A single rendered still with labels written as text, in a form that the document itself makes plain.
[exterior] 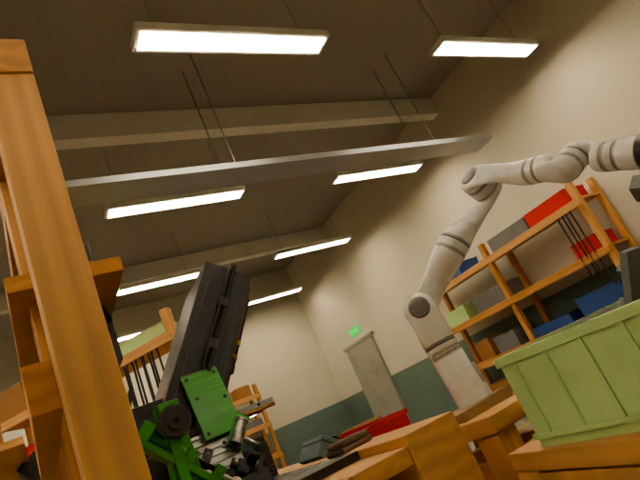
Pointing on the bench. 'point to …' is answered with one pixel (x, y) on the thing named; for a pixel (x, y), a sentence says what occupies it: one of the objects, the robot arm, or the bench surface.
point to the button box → (315, 449)
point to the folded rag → (349, 443)
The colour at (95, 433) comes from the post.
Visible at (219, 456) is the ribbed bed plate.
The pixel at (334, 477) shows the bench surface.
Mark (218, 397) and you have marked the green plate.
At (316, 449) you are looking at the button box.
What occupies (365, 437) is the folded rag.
